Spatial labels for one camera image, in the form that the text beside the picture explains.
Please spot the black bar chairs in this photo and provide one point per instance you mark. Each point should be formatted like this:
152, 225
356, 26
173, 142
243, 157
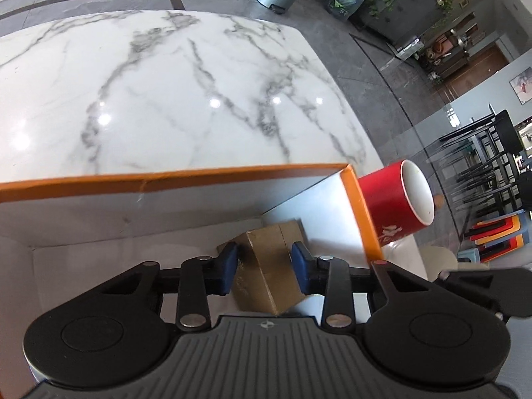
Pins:
494, 153

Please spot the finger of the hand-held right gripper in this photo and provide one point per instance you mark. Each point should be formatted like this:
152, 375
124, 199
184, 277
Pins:
482, 293

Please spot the red mug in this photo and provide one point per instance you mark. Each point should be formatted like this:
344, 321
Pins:
386, 203

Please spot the framed wall picture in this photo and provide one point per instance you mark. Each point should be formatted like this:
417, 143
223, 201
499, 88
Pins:
521, 85

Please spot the white orange-rimmed box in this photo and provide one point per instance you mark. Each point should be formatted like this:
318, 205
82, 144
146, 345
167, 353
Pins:
124, 212

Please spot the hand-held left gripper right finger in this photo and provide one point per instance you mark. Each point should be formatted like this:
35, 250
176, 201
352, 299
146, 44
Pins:
301, 272

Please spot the dark cabinet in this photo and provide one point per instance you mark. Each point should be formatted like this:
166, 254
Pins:
399, 12

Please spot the beige round stool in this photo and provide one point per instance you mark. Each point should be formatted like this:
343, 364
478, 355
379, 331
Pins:
438, 262

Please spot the stack of colourful stools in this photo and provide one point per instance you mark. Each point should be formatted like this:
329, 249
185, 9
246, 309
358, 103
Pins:
496, 237

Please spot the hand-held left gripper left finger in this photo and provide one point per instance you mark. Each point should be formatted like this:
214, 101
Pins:
226, 270

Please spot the gold box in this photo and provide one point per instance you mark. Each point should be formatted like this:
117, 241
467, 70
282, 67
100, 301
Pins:
266, 266

